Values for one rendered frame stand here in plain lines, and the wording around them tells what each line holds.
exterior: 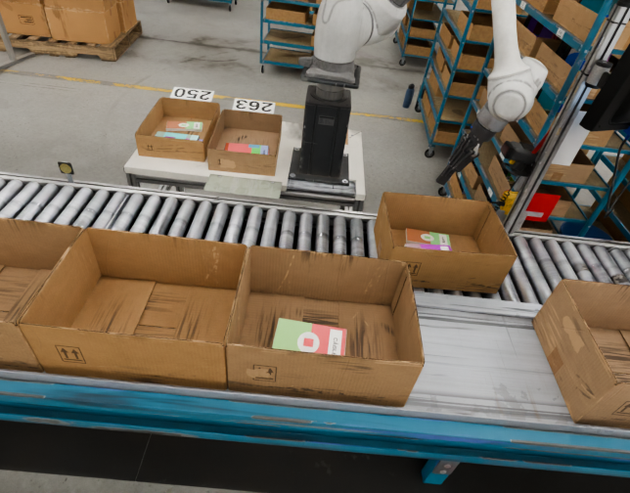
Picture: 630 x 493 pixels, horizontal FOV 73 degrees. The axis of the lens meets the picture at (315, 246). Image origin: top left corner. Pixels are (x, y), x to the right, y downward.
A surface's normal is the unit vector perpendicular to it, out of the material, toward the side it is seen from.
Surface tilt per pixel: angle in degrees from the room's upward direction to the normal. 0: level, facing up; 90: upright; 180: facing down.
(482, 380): 0
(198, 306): 1
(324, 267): 89
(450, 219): 89
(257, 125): 88
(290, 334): 0
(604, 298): 90
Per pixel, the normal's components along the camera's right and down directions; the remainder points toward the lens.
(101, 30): 0.02, 0.67
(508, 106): -0.38, 0.57
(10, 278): 0.11, -0.74
